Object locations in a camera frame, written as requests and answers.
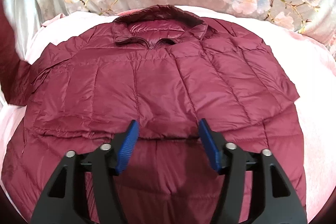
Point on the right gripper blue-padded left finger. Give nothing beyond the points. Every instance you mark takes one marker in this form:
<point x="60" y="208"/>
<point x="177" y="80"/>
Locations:
<point x="122" y="148"/>

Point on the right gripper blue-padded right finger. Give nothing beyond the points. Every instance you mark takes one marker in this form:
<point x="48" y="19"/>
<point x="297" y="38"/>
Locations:
<point x="214" y="145"/>

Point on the maroon quilted down jacket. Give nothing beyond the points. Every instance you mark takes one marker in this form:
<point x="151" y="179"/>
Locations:
<point x="82" y="188"/>

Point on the pink fleece blanket with bows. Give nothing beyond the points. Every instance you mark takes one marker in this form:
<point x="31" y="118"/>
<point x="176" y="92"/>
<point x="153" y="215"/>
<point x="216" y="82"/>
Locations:
<point x="315" y="82"/>

